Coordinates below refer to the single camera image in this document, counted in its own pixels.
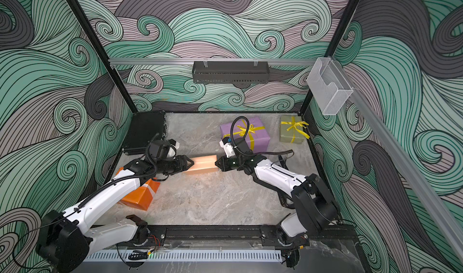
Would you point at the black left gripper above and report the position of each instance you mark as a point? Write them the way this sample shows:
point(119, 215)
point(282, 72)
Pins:
point(181, 165)

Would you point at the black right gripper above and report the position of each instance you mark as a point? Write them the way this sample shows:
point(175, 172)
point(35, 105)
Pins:
point(224, 166)

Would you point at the peach gift box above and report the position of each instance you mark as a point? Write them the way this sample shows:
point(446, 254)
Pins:
point(203, 165)

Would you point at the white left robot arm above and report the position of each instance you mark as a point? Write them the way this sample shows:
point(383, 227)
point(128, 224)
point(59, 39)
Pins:
point(68, 237)

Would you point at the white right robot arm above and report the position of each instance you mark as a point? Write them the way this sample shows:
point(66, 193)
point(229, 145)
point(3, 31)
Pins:
point(314, 206)

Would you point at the purple gift box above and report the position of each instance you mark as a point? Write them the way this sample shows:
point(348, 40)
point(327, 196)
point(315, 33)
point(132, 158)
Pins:
point(249, 134)

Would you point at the orange gift box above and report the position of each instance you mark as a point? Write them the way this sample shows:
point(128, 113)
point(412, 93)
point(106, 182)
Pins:
point(142, 197)

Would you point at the olive green gift box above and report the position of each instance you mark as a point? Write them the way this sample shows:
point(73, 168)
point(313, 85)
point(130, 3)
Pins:
point(292, 129)

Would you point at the yellow ribbon on green box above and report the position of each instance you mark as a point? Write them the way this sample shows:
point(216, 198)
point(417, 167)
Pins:
point(296, 126)

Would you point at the black case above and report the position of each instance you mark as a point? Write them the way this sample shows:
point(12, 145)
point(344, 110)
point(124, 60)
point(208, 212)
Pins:
point(143, 128)

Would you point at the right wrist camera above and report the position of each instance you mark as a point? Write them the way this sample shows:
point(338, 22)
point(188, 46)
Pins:
point(227, 146)

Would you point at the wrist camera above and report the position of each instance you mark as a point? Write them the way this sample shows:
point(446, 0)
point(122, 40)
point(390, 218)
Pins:
point(227, 146)
point(163, 149)

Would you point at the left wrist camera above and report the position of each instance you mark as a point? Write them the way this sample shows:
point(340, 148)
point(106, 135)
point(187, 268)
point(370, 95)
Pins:
point(163, 149)

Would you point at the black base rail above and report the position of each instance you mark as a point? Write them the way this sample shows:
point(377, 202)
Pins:
point(266, 235)

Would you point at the black perforated wall tray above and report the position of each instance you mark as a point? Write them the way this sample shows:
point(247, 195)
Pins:
point(240, 73)

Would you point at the white slotted cable duct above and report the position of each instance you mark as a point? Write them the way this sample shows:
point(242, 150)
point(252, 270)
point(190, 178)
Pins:
point(220, 255)

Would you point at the aluminium rail back wall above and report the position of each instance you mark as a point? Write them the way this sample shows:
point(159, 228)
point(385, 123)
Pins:
point(190, 61)

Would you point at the clear acrylic wall holder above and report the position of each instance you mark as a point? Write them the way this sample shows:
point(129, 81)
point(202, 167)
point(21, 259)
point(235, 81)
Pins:
point(329, 85)

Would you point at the black frame post left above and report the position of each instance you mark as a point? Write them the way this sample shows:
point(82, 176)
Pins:
point(101, 52)

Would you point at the black frame post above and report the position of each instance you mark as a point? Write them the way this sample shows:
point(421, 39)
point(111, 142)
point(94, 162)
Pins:
point(101, 52)
point(345, 20)

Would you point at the black frame post right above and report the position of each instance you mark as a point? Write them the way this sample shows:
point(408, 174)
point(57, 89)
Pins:
point(345, 20)

